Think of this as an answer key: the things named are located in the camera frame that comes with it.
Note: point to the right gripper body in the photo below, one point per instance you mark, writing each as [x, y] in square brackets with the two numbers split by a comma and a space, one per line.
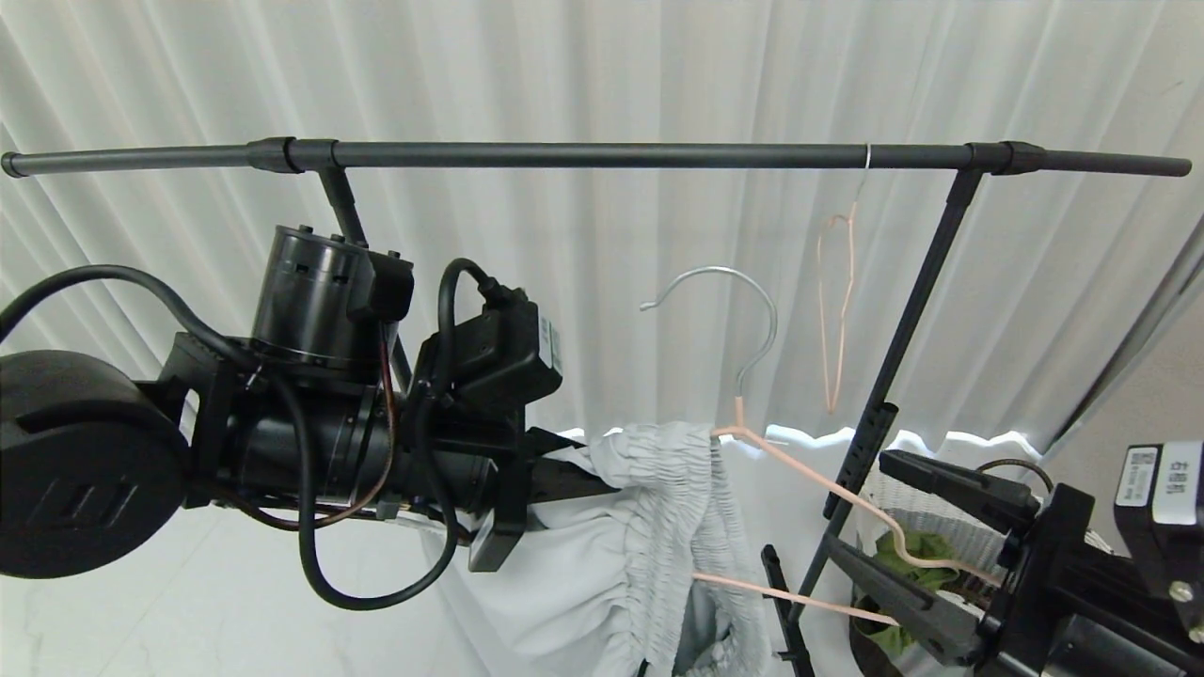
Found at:
[1044, 583]

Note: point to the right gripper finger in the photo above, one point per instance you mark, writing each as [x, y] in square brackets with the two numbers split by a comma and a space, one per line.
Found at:
[912, 602]
[969, 494]

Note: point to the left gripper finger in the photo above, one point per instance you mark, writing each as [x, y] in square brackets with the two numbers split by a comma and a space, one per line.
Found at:
[569, 481]
[550, 438]

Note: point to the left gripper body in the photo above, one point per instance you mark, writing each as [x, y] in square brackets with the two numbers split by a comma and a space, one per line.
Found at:
[442, 475]

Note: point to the pale grey shorts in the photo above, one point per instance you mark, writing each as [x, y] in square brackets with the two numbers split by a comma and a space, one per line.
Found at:
[583, 564]

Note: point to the pink clothes hanger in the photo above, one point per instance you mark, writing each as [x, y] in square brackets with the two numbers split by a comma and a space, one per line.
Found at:
[831, 395]
[795, 598]

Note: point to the white laundry basket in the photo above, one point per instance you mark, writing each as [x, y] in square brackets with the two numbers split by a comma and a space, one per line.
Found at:
[889, 512]

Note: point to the black clothes rack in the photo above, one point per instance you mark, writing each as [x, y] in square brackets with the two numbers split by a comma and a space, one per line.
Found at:
[602, 155]

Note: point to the green garment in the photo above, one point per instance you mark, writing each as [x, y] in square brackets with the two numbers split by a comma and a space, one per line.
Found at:
[926, 550]

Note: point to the white curtain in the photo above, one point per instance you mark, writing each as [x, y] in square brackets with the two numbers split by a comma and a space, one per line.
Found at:
[602, 75]

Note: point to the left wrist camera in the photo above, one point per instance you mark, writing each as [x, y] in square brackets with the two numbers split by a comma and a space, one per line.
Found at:
[489, 357]

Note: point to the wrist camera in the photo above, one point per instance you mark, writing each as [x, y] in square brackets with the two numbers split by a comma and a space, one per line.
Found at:
[1162, 527]
[489, 357]

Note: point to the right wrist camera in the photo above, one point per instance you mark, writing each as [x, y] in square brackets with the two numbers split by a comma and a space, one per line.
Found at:
[1162, 527]

